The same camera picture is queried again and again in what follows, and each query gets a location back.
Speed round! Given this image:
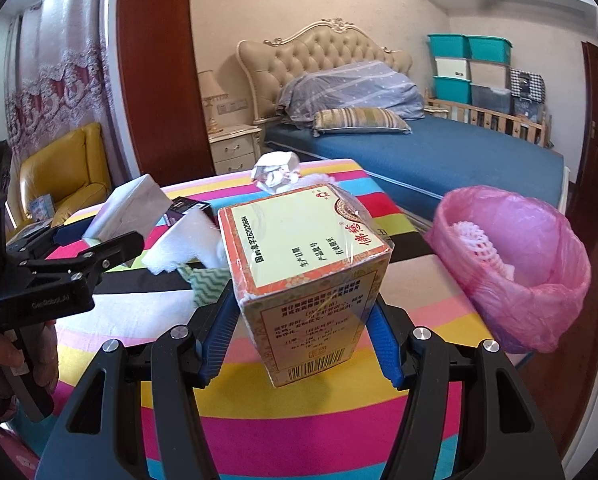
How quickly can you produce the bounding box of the red-brown wooden panel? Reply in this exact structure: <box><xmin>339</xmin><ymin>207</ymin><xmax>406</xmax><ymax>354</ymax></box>
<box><xmin>116</xmin><ymin>0</ymin><xmax>215</xmax><ymax>186</ymax></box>

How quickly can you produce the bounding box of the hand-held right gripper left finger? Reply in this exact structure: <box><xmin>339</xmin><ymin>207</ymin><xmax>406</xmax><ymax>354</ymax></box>
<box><xmin>39</xmin><ymin>280</ymin><xmax>240</xmax><ymax>480</ymax></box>

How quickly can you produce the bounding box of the white foam sheet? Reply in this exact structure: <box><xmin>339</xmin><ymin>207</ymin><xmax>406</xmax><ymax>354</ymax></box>
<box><xmin>144</xmin><ymin>210</ymin><xmax>225</xmax><ymax>276</ymax></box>

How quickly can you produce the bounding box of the white paper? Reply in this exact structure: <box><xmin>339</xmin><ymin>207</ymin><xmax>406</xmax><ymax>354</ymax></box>
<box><xmin>250</xmin><ymin>151</ymin><xmax>300</xmax><ymax>193</ymax></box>

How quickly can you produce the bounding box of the taupe storage box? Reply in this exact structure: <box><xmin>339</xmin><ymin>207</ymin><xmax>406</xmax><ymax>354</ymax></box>
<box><xmin>470</xmin><ymin>59</ymin><xmax>510</xmax><ymax>88</ymax></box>

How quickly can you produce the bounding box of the teal storage box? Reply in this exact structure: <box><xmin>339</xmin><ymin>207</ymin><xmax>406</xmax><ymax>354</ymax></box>
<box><xmin>468</xmin><ymin>35</ymin><xmax>514</xmax><ymax>63</ymax></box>
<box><xmin>427</xmin><ymin>34</ymin><xmax>471</xmax><ymax>58</ymax></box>
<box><xmin>433</xmin><ymin>76</ymin><xmax>474</xmax><ymax>103</ymax></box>

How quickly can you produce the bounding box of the green zigzag cloth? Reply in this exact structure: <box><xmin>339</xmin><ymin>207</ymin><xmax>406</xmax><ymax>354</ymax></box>
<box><xmin>176</xmin><ymin>262</ymin><xmax>230</xmax><ymax>311</ymax></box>

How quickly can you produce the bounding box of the beige table lamp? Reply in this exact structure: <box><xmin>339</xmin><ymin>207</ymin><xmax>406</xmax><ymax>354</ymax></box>
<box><xmin>197</xmin><ymin>70</ymin><xmax>228</xmax><ymax>133</ymax></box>

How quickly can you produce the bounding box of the small black box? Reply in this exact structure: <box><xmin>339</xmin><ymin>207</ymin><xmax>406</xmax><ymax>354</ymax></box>
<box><xmin>164</xmin><ymin>196</ymin><xmax>211</xmax><ymax>226</ymax></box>

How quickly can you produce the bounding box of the dark wooden door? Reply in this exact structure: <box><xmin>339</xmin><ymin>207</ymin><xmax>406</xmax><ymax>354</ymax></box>
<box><xmin>561</xmin><ymin>40</ymin><xmax>598</xmax><ymax>271</ymax></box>

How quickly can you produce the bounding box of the waste bin with pink bag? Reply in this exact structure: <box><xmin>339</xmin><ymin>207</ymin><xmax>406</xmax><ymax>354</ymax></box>
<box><xmin>424</xmin><ymin>186</ymin><xmax>592</xmax><ymax>356</ymax></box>

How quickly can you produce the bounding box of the blue mattress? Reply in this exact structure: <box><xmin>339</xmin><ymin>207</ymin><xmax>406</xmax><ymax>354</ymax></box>
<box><xmin>264</xmin><ymin>115</ymin><xmax>564</xmax><ymax>221</ymax></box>

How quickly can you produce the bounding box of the cream nightstand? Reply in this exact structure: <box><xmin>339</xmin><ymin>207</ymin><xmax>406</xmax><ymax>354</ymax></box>
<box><xmin>208</xmin><ymin>124</ymin><xmax>262</xmax><ymax>178</ymax></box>

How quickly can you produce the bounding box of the person's left hand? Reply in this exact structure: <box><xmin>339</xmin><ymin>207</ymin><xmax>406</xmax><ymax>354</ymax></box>
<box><xmin>0</xmin><ymin>321</ymin><xmax>57</xmax><ymax>411</ymax></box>

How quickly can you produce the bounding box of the yellow leather armchair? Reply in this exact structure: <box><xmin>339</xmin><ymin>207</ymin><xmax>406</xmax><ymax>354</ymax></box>
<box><xmin>6</xmin><ymin>122</ymin><xmax>112</xmax><ymax>226</ymax></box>

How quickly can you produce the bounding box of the lace curtain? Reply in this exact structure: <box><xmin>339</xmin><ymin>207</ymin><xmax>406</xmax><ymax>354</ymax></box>
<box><xmin>0</xmin><ymin>0</ymin><xmax>130</xmax><ymax>196</ymax></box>

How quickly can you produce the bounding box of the beige storage box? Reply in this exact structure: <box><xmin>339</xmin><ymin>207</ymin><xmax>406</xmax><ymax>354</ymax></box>
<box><xmin>434</xmin><ymin>56</ymin><xmax>472</xmax><ymax>81</ymax></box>

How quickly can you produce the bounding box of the blue-grey folded duvet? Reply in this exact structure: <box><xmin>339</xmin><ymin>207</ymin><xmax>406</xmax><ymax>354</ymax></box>
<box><xmin>278</xmin><ymin>60</ymin><xmax>425</xmax><ymax>123</ymax></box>

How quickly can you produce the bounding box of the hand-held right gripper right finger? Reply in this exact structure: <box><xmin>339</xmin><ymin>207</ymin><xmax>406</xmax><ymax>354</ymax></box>
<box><xmin>366</xmin><ymin>305</ymin><xmax>564</xmax><ymax>480</ymax></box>

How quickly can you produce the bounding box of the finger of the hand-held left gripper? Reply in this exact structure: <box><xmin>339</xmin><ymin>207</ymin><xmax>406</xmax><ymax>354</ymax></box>
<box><xmin>16</xmin><ymin>232</ymin><xmax>145</xmax><ymax>281</ymax></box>
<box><xmin>6</xmin><ymin>225</ymin><xmax>97</xmax><ymax>256</ymax></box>

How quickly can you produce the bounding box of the pink foam net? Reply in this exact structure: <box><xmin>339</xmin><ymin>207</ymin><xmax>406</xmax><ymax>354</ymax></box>
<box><xmin>446</xmin><ymin>220</ymin><xmax>504</xmax><ymax>271</ymax></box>

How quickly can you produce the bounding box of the small blue box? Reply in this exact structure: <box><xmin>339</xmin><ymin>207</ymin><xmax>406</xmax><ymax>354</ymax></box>
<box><xmin>29</xmin><ymin>195</ymin><xmax>55</xmax><ymax>221</ymax></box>

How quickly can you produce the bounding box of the clear grey storage box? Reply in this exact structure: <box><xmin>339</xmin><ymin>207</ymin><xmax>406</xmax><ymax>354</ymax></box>
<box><xmin>471</xmin><ymin>84</ymin><xmax>512</xmax><ymax>113</ymax></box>

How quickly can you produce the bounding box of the dark clear bag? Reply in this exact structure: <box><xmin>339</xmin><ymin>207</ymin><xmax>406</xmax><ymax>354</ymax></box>
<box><xmin>511</xmin><ymin>96</ymin><xmax>544</xmax><ymax>121</ymax></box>

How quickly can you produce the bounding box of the striped colourful tablecloth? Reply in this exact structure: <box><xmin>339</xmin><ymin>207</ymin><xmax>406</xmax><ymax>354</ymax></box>
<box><xmin>0</xmin><ymin>159</ymin><xmax>530</xmax><ymax>480</ymax></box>

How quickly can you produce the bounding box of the striped pillow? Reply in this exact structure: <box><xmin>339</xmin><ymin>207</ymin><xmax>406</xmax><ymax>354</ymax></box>
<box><xmin>311</xmin><ymin>107</ymin><xmax>412</xmax><ymax>136</ymax></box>

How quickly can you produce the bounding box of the yellow cardboard medicine box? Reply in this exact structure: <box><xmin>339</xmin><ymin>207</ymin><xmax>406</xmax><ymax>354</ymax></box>
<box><xmin>218</xmin><ymin>183</ymin><xmax>395</xmax><ymax>388</ymax></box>

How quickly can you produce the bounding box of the checkered bag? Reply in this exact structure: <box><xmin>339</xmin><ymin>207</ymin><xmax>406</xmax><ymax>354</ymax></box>
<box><xmin>510</xmin><ymin>67</ymin><xmax>546</xmax><ymax>98</ymax></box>

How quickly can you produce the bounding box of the wooden crib rail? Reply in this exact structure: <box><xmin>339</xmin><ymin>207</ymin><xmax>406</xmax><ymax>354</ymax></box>
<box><xmin>424</xmin><ymin>92</ymin><xmax>554</xmax><ymax>148</ymax></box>

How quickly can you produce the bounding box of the blue bed with headboard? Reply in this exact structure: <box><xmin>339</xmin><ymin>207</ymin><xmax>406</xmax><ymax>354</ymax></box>
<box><xmin>236</xmin><ymin>17</ymin><xmax>572</xmax><ymax>226</ymax></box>

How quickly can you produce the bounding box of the white paper box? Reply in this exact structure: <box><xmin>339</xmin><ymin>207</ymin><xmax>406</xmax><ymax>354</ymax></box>
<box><xmin>82</xmin><ymin>174</ymin><xmax>172</xmax><ymax>246</ymax></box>

